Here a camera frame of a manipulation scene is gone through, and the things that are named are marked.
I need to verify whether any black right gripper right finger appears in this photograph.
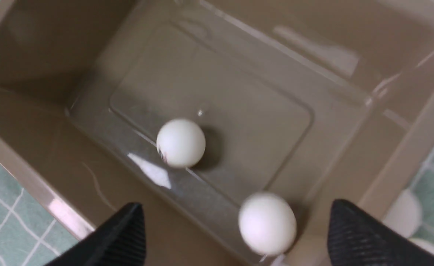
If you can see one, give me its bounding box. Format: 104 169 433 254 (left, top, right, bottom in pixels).
328 199 434 266

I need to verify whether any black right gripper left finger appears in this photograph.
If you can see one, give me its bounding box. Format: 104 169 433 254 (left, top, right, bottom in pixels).
46 202 146 266

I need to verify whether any white ping-pong ball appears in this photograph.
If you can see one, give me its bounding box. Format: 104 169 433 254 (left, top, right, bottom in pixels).
238 192 297 256
408 238 434 255
382 189 423 238
156 119 206 168

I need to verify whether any olive plastic storage bin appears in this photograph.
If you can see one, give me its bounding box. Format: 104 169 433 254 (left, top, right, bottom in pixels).
0 0 434 266

